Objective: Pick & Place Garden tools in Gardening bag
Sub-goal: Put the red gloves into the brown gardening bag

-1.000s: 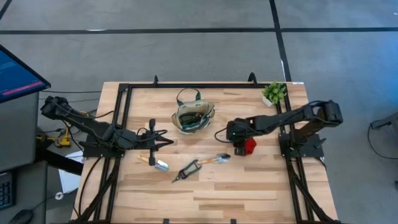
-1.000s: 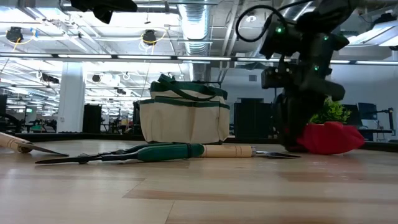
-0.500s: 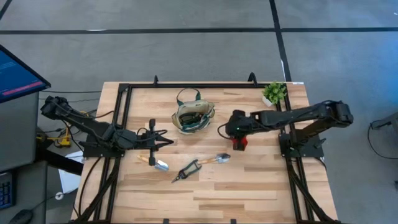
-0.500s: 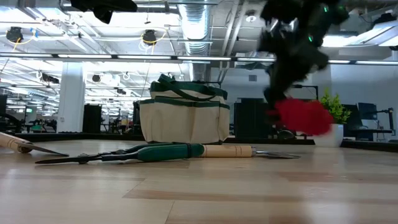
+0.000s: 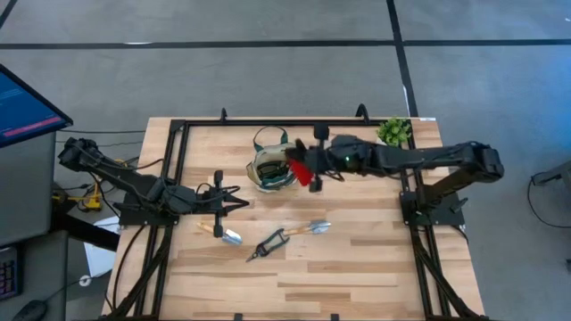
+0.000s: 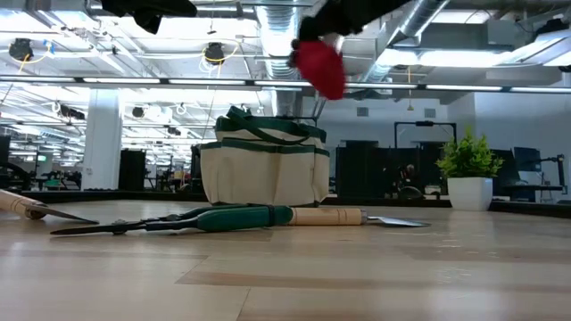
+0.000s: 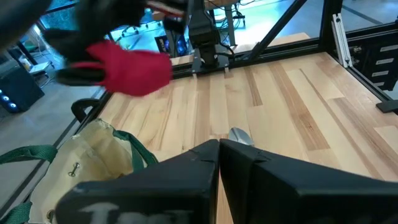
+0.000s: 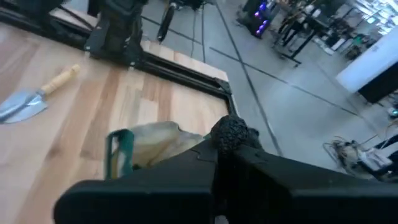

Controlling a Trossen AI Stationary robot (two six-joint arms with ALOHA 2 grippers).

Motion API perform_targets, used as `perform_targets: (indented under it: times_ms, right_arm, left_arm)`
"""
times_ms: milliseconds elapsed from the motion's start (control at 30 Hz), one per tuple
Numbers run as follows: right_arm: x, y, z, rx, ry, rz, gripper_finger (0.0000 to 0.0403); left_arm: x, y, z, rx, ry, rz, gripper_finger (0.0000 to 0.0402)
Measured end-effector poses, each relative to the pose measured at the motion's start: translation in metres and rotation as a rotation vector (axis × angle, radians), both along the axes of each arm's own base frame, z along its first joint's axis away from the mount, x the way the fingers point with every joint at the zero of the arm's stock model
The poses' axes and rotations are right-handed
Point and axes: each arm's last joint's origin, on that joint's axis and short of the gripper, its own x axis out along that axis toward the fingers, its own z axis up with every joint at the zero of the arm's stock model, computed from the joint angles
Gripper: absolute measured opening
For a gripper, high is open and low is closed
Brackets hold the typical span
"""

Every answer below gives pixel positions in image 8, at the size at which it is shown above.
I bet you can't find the wood handled garden trowel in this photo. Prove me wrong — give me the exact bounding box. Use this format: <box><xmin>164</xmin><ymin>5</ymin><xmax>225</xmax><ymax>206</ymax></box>
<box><xmin>0</xmin><ymin>63</ymin><xmax>81</xmax><ymax>125</ymax></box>

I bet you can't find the beige green canvas gardening bag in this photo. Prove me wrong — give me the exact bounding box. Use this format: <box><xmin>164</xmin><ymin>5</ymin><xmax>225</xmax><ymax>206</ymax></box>
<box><xmin>104</xmin><ymin>120</ymin><xmax>212</xmax><ymax>180</ymax></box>

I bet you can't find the black aluminium table frame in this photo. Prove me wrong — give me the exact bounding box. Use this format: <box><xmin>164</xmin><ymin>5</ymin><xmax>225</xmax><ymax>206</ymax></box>
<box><xmin>0</xmin><ymin>6</ymin><xmax>240</xmax><ymax>118</ymax></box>

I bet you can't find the cable and power strip pile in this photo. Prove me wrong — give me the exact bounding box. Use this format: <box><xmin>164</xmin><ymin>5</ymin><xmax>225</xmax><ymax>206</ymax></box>
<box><xmin>323</xmin><ymin>133</ymin><xmax>398</xmax><ymax>183</ymax></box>

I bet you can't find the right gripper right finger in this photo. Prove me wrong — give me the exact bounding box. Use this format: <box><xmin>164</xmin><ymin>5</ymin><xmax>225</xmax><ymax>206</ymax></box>
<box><xmin>217</xmin><ymin>144</ymin><xmax>398</xmax><ymax>224</ymax></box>

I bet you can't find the thin black floor cable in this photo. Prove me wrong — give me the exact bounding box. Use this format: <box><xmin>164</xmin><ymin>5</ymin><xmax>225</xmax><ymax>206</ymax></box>
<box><xmin>189</xmin><ymin>6</ymin><xmax>197</xmax><ymax>58</ymax></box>
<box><xmin>200</xmin><ymin>0</ymin><xmax>208</xmax><ymax>63</ymax></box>

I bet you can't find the black computer tower with lights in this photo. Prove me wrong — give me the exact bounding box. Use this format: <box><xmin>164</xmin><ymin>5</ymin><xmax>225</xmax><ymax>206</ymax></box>
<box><xmin>238</xmin><ymin>0</ymin><xmax>274</xmax><ymax>40</ymax></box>

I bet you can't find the black office desk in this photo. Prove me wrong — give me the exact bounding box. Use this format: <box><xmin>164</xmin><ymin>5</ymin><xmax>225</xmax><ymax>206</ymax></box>
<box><xmin>273</xmin><ymin>0</ymin><xmax>330</xmax><ymax>68</ymax></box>

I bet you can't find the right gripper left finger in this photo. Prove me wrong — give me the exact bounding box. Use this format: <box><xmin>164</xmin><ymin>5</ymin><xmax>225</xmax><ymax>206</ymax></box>
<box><xmin>52</xmin><ymin>139</ymin><xmax>219</xmax><ymax>224</ymax></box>

